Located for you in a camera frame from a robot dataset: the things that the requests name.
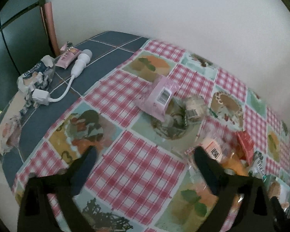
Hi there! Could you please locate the green white cracker pack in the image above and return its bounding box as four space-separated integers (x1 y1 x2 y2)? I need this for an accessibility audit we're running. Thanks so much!
248 150 267 182

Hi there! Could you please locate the orange bread pack with barcode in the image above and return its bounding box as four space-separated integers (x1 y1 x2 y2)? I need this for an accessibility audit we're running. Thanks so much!
221 150 248 176

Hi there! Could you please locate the clear pack with white bun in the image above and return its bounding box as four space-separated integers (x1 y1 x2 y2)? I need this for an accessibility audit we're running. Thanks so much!
184 130 231 163

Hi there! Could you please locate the pink snack pack with barcode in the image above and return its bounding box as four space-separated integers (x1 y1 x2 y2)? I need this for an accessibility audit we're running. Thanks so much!
134 75 180 122

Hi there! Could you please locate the white tray with green rim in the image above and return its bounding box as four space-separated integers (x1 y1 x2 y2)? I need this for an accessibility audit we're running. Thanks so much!
264 174 290 218

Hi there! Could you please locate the red snack pack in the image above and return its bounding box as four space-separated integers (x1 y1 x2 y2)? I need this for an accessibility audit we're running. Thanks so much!
236 130 255 165

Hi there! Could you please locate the clear green-trim cookie pack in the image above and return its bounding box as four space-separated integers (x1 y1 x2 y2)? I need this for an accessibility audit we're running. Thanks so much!
174 94 208 126

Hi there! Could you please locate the crumpled blue white wrapper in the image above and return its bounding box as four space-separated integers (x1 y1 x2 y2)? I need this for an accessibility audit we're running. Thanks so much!
17 55 55 108

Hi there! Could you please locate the checkered cake-print tablecloth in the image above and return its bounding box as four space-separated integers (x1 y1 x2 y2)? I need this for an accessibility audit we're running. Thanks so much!
4 32 290 231

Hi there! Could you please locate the small pink sachet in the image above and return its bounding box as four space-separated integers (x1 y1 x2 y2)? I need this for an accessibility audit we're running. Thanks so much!
55 41 82 69

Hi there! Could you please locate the white charger with cable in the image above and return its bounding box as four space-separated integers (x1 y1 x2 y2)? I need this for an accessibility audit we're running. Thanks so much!
32 49 93 106

